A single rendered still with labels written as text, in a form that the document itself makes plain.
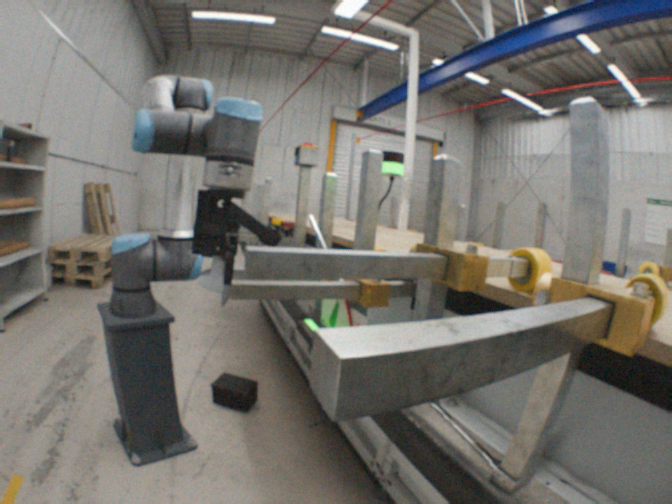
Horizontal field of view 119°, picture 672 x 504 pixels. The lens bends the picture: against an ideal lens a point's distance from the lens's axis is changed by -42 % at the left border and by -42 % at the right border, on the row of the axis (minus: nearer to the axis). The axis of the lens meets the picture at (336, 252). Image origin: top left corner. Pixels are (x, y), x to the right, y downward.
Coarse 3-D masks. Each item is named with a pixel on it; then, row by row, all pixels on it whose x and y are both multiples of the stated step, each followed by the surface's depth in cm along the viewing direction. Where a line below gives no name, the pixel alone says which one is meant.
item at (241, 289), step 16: (240, 288) 60; (256, 288) 61; (272, 288) 62; (288, 288) 63; (304, 288) 64; (320, 288) 65; (336, 288) 67; (352, 288) 68; (400, 288) 72; (416, 288) 74
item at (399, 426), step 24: (288, 312) 117; (312, 312) 98; (408, 408) 51; (432, 408) 50; (384, 432) 54; (408, 432) 47; (432, 432) 44; (456, 432) 43; (408, 456) 46; (432, 456) 41; (456, 456) 37; (480, 456) 37; (432, 480) 40; (456, 480) 35; (480, 480) 32; (504, 480) 30; (528, 480) 29
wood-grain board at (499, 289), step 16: (336, 224) 215; (352, 224) 235; (336, 240) 132; (352, 240) 119; (384, 240) 131; (400, 240) 139; (416, 240) 148; (560, 272) 85; (496, 288) 58; (512, 288) 56; (512, 304) 54; (528, 304) 50; (656, 336) 28; (640, 352) 29; (656, 352) 26
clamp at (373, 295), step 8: (352, 280) 73; (360, 280) 69; (368, 280) 69; (368, 288) 66; (376, 288) 66; (384, 288) 67; (360, 296) 69; (368, 296) 66; (376, 296) 66; (384, 296) 67; (368, 304) 66; (376, 304) 67; (384, 304) 67
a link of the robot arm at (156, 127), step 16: (160, 80) 87; (144, 96) 88; (160, 96) 68; (144, 112) 53; (160, 112) 55; (176, 112) 57; (144, 128) 52; (160, 128) 54; (176, 128) 56; (144, 144) 54; (160, 144) 56; (176, 144) 58
